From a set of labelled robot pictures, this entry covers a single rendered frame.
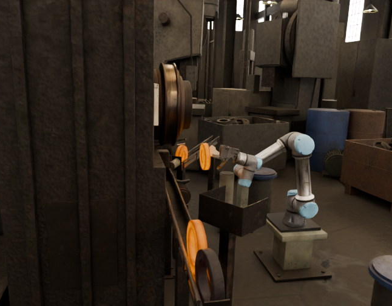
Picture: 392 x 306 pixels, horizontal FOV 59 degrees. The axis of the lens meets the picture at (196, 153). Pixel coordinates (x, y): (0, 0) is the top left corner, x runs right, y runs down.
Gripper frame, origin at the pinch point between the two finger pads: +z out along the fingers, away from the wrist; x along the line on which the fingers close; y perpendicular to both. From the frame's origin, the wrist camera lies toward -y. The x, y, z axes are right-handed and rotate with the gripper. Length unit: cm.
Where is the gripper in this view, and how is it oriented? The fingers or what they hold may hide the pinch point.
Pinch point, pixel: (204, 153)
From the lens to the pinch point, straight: 203.0
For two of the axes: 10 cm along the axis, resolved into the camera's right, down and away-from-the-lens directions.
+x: 2.0, 2.1, -9.6
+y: 2.8, -9.5, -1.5
